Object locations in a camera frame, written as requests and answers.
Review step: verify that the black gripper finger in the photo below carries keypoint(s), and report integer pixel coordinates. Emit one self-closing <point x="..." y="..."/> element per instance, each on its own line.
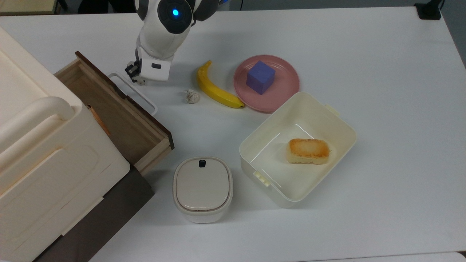
<point x="130" y="67"/>
<point x="134" y="76"/>

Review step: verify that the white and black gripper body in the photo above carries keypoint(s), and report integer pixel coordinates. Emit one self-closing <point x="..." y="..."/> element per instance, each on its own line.
<point x="156" y="70"/>

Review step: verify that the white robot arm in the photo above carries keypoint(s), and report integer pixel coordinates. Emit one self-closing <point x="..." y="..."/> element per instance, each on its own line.
<point x="160" y="36"/>

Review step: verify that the dark brown drawer cabinet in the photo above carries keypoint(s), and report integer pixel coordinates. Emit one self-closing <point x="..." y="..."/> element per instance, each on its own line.
<point x="109" y="214"/>

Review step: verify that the crumpled white paper ball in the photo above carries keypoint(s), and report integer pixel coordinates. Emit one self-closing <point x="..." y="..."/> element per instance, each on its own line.
<point x="192" y="97"/>

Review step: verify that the orange latch strip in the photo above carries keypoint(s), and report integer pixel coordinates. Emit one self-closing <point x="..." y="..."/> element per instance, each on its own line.
<point x="98" y="120"/>

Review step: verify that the yellow banana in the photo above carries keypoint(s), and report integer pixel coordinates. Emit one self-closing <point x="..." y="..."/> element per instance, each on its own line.
<point x="214" y="91"/>

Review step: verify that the purple cube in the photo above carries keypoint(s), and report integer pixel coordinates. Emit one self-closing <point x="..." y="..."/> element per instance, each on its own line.
<point x="260" y="78"/>

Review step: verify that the wooden background desk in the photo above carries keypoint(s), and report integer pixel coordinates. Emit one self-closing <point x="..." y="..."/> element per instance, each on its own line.
<point x="25" y="5"/>

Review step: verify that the large cream storage box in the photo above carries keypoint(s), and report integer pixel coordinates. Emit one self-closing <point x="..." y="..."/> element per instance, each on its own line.
<point x="47" y="163"/>

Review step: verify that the small cream lidded bin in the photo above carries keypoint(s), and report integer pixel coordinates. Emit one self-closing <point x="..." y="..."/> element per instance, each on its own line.
<point x="202" y="187"/>

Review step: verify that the pink plate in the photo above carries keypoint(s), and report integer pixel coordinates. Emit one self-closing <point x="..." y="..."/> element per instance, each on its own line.
<point x="285" y="91"/>

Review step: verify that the cream open plastic box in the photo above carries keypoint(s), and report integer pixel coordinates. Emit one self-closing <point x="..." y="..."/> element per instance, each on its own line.
<point x="269" y="160"/>

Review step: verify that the toasted bread piece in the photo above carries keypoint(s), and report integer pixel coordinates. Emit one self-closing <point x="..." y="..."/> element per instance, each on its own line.
<point x="308" y="151"/>

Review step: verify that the black table clamp mount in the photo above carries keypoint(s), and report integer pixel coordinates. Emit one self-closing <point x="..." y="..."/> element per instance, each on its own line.
<point x="429" y="10"/>

